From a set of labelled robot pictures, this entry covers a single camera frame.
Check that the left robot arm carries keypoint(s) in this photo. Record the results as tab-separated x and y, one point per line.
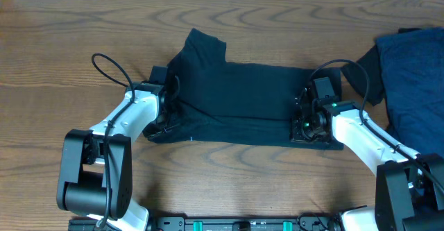
96	172

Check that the dark teal t-shirt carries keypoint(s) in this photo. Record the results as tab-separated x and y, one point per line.
239	103

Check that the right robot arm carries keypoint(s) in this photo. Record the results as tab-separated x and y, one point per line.
409	185

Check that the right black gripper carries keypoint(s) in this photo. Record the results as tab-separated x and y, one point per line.
296	134

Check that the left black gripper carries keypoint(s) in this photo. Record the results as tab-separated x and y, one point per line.
173	123

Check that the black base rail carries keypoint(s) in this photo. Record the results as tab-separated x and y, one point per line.
303	223

